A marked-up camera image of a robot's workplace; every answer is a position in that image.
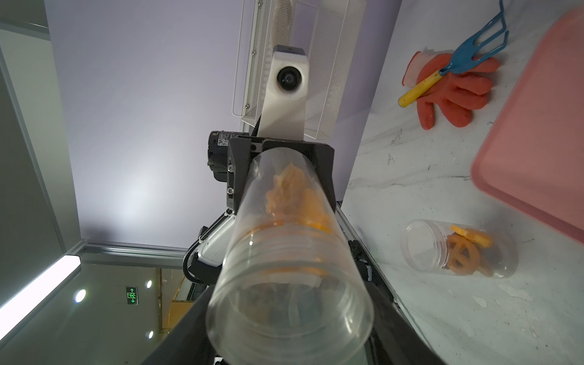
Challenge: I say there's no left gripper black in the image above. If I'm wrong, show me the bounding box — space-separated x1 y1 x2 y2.
227 136 336 214

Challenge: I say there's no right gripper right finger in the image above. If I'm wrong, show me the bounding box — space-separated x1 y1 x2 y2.
365 282 445 364

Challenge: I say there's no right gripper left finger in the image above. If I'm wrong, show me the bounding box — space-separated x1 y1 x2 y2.
142 287 216 365

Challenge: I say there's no clear jar with cookies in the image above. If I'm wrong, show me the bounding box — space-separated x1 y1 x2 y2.
206 148 374 364

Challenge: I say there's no clear jar with pretzels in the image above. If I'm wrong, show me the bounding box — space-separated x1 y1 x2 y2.
400 219 519 278

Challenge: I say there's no green exit sign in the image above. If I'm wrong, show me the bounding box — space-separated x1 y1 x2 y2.
126 287 139 305

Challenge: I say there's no upper white mesh shelf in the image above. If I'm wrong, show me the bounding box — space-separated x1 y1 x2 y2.
232 0 296 126

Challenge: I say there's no white mesh shelf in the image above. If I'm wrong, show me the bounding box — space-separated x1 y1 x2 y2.
241 0 368 141
232 0 296 126

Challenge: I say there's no lower white mesh shelf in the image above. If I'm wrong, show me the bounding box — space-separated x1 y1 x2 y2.
241 0 368 141

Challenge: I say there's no ceiling light tube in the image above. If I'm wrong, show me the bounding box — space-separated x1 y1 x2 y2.
1 255 82 340

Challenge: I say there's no red rubber glove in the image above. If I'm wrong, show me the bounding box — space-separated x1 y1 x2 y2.
402 51 500 130

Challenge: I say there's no pink plastic tray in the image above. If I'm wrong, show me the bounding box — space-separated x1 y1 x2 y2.
471 6 583 243

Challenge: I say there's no blue yellow garden rake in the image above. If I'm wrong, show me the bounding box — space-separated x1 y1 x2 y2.
398 1 509 108

